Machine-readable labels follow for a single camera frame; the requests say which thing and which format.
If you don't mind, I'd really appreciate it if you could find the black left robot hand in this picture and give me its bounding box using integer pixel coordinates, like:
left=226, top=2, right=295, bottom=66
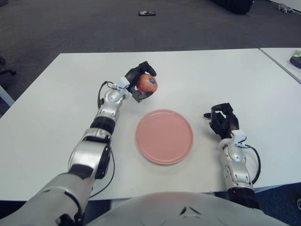
left=124, top=61, right=158, bottom=104

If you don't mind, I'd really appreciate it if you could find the black office chair base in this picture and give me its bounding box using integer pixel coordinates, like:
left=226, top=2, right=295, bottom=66
left=0, top=56, right=16, bottom=76

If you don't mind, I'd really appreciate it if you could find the black box furniture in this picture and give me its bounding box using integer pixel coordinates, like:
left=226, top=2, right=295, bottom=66
left=210, top=0, right=254, bottom=15

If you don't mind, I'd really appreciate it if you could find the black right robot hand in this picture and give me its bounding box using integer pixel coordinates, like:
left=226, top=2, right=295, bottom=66
left=203, top=103, right=240, bottom=142

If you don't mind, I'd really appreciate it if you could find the grey robot torso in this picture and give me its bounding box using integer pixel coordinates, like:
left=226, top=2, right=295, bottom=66
left=82, top=191, right=292, bottom=226

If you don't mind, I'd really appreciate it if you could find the grey toy figure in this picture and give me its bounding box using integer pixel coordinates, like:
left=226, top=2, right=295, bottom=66
left=276, top=4, right=294, bottom=14

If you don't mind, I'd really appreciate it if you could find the red yellow apple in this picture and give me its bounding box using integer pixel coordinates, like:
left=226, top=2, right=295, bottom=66
left=136, top=73, right=158, bottom=94

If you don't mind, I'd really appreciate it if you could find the dark grey handheld controller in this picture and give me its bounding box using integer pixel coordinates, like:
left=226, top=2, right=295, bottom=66
left=289, top=56, right=301, bottom=68

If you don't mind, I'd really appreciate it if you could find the pink round plate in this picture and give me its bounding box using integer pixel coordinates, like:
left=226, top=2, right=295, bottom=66
left=135, top=109, right=194, bottom=165

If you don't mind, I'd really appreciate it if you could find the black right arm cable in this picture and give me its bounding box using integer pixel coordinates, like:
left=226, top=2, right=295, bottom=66
left=244, top=145, right=261, bottom=186

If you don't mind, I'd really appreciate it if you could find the light grey furniture leg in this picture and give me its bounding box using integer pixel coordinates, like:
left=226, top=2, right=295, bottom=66
left=0, top=83, right=15, bottom=108

